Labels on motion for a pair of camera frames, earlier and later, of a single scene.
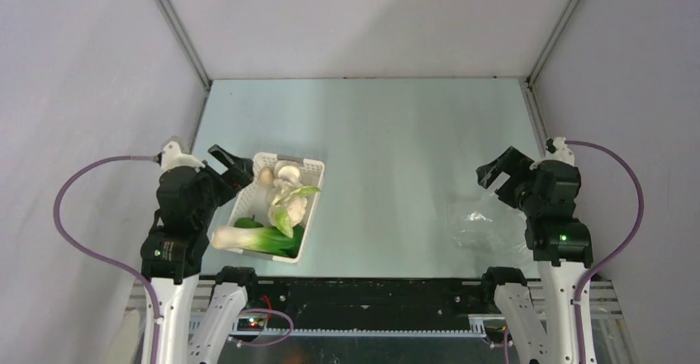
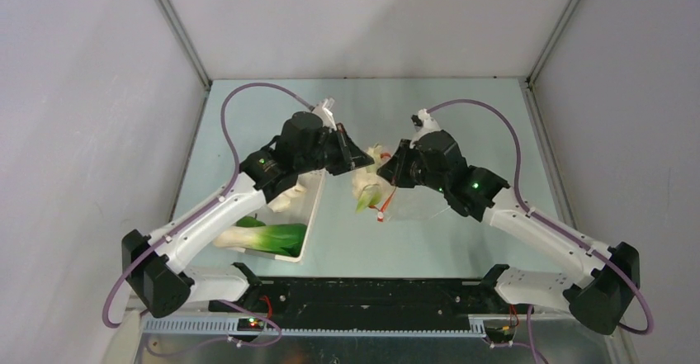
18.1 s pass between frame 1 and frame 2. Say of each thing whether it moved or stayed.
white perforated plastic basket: stayed
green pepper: stayed
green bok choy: stayed
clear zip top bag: moved
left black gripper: moved
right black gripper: moved
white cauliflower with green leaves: moved
